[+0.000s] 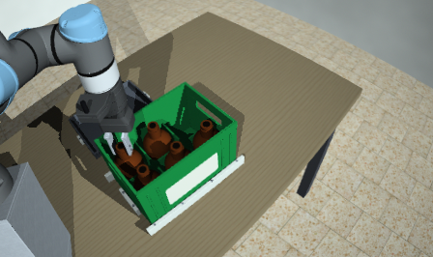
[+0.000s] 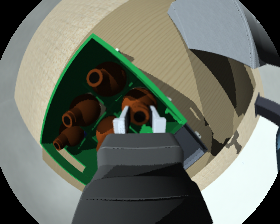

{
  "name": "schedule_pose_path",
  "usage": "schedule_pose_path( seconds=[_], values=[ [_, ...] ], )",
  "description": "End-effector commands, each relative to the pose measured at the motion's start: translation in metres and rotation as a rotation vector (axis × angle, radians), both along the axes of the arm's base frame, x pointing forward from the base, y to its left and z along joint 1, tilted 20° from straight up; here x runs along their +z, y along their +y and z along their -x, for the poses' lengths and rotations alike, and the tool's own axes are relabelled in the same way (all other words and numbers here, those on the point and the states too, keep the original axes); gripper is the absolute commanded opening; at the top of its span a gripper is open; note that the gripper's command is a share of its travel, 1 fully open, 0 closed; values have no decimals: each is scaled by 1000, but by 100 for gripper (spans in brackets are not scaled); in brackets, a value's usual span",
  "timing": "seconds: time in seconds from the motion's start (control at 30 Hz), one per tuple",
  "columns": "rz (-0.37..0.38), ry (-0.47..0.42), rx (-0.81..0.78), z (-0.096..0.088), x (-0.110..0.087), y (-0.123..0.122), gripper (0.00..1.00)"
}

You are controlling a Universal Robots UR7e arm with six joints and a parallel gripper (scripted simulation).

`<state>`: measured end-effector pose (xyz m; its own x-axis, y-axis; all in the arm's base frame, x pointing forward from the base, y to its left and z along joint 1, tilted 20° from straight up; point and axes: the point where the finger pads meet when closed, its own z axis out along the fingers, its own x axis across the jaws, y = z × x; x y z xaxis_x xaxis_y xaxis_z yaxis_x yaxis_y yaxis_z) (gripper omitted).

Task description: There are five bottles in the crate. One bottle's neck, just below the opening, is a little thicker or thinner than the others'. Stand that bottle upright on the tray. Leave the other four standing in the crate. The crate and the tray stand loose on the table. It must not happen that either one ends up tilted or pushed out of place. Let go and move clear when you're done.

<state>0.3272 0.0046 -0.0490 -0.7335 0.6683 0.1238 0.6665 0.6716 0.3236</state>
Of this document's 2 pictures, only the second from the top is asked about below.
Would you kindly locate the green plastic crate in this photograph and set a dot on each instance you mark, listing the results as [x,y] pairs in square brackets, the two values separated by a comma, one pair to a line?
[72,83]

